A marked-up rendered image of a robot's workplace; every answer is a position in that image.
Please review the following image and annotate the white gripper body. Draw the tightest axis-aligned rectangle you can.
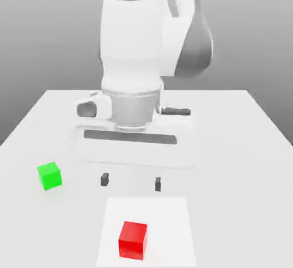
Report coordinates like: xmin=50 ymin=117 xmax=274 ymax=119
xmin=66 ymin=123 xmax=196 ymax=170

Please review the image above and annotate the small green cube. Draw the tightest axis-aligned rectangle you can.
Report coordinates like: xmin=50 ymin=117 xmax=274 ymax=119
xmin=36 ymin=161 xmax=63 ymax=191

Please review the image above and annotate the small red cube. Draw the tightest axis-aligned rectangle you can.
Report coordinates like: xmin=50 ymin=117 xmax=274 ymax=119
xmin=118 ymin=221 xmax=148 ymax=261

